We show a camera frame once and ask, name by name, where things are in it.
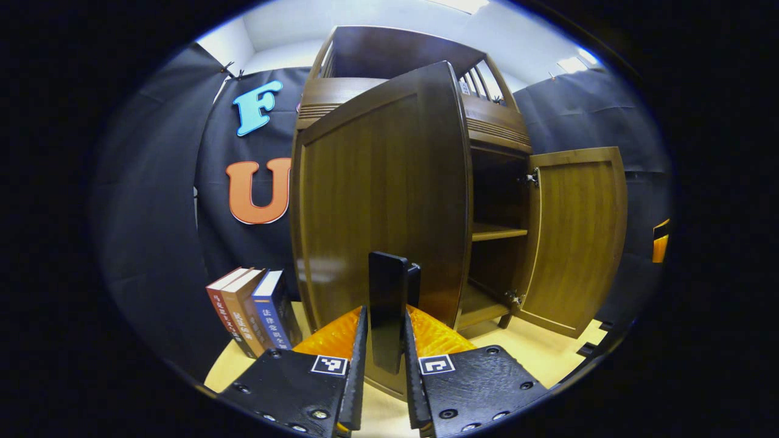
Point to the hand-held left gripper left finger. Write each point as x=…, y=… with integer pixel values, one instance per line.
x=356, y=377

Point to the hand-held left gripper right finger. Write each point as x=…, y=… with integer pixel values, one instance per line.
x=414, y=383

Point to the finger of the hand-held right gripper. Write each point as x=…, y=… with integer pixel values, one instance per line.
x=660, y=246

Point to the wooden shoe cabinet door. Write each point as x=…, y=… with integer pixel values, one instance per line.
x=578, y=243
x=377, y=182

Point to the wooden double-door shoe cabinet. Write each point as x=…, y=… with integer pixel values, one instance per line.
x=395, y=52

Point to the blue book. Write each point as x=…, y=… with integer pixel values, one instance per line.
x=271, y=316

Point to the brown book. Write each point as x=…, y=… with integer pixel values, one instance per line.
x=240, y=316

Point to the red book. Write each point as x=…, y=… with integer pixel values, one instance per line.
x=222, y=310

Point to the wooden inner shelf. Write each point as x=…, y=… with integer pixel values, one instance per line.
x=493, y=231

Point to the ceiling light panel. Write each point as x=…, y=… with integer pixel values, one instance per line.
x=462, y=5
x=578, y=61

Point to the black backdrop cloth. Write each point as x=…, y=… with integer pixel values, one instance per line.
x=158, y=213

